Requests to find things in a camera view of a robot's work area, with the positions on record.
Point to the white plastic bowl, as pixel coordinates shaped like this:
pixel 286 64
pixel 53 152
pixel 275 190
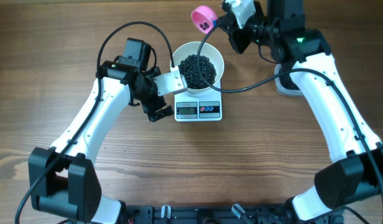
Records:
pixel 207 50

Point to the black beans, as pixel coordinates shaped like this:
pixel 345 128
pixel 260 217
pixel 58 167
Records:
pixel 200 73

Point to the white digital kitchen scale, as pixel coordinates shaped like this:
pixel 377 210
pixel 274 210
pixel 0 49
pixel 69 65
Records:
pixel 204 106

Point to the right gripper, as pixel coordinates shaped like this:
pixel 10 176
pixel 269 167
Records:
pixel 234 33

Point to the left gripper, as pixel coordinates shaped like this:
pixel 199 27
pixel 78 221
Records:
pixel 159 102

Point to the pink scoop with blue handle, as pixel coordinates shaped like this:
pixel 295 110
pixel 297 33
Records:
pixel 204 18

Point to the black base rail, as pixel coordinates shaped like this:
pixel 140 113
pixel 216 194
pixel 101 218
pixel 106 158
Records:
pixel 260 214

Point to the clear plastic container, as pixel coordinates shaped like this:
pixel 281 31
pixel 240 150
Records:
pixel 285 86

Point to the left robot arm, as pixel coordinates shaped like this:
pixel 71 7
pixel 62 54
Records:
pixel 63 180

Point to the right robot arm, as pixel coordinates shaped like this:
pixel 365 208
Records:
pixel 303 54

